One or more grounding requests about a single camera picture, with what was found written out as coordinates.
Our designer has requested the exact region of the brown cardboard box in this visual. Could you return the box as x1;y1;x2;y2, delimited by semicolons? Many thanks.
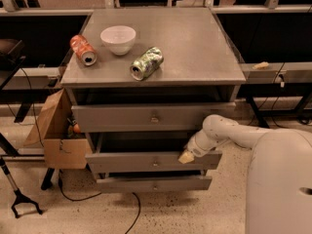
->
23;89;92;169

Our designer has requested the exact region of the orange soda can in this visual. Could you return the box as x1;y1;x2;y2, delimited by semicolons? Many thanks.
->
70;35;97;66

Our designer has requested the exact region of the grey bottom drawer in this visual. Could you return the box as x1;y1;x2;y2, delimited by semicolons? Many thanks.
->
97;170;212;193

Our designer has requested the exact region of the grey top drawer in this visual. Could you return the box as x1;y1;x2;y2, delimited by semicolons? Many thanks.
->
72;102;236;133

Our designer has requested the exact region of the white ceramic bowl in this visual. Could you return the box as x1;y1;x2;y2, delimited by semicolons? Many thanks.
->
100;25;137;56

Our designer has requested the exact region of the black grabber tool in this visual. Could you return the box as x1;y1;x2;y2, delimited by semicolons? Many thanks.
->
0;157;43;218

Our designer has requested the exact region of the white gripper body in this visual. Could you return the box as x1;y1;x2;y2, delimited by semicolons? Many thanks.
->
186;130;217;157

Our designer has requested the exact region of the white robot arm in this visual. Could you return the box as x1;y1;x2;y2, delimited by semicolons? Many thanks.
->
178;114;312;234

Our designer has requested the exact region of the black floor cable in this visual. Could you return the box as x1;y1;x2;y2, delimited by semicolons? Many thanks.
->
58;169;142;234

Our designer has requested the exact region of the black cable at right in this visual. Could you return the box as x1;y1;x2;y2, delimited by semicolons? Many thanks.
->
247;61;312;129

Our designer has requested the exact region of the small cream foam piece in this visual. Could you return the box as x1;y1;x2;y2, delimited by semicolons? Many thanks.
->
253;61;269;70

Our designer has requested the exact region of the grey drawer cabinet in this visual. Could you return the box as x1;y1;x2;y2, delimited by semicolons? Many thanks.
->
59;7;248;193

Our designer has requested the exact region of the grey drawer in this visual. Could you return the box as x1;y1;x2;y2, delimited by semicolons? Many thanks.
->
72;102;236;133
97;170;212;193
85;132;223;175

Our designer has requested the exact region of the green soda can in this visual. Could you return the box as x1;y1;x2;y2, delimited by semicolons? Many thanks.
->
130;47;164;81

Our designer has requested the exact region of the orange fruit in box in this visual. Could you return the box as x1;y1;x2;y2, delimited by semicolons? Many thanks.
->
73;124;81;134

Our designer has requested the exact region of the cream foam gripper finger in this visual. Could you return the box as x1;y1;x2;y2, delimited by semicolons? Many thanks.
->
178;149;194;164

